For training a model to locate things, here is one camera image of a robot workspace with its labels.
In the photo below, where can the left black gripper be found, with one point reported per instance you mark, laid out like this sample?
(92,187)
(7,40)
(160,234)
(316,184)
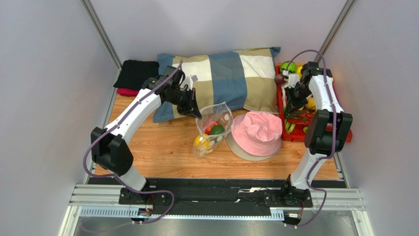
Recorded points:
(191,108)

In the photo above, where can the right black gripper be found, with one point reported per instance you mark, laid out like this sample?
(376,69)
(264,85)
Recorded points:
(293,99)

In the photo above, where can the red apple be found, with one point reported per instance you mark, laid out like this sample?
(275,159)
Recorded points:
(209,125)

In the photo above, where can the clear dotted zip bag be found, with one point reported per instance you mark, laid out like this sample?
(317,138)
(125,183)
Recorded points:
(220,113)

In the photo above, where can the green avocado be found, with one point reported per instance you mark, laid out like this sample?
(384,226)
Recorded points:
(217,130)

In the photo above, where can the yellow apple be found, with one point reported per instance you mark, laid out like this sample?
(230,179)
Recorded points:
(201,145)

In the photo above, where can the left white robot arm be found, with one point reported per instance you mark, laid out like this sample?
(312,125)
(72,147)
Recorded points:
(109,145)

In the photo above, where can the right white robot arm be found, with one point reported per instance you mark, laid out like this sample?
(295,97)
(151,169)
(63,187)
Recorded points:
(327,132)

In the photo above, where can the yellow lemon top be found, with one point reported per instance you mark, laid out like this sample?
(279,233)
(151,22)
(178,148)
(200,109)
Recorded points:
(298,71)

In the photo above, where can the orange small fruit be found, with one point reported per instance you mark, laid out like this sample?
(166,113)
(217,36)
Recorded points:
(311,104)

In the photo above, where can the red toy lobster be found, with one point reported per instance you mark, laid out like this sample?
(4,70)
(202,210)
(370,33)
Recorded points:
(303,118)

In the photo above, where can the purple onion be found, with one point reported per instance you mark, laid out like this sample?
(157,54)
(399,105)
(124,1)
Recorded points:
(280,79)

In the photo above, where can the red plastic tray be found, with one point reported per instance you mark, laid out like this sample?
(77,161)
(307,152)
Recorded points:
(297,135)

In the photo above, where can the green watermelon ball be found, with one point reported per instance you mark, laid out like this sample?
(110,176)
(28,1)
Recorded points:
(291,67)

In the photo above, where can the checkered blue beige pillow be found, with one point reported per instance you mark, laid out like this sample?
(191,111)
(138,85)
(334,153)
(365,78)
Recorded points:
(243,79)

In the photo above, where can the pink bucket hat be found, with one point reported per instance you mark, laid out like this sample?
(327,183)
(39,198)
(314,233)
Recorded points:
(256,136)

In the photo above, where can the pink folded cloth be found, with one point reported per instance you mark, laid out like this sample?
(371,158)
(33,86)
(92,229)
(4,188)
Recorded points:
(127,92)

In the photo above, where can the black folded cloth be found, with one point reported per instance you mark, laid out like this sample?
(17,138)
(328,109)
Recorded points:
(134,73)

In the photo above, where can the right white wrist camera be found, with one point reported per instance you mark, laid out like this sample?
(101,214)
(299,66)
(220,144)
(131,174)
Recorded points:
(291,79)

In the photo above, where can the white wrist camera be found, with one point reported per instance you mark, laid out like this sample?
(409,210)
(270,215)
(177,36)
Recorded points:
(291,79)
(187,83)

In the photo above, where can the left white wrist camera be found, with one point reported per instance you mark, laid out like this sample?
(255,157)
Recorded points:
(187,83)

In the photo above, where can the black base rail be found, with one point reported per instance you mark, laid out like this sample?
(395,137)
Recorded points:
(212,197)

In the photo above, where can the right aluminium frame post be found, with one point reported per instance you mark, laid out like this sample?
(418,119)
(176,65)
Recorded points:
(339,21)

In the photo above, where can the aluminium frame post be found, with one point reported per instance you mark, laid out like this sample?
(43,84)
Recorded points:
(339,21)
(94,18)

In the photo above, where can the left aluminium frame post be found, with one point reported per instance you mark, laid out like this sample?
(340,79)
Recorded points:
(94,18)

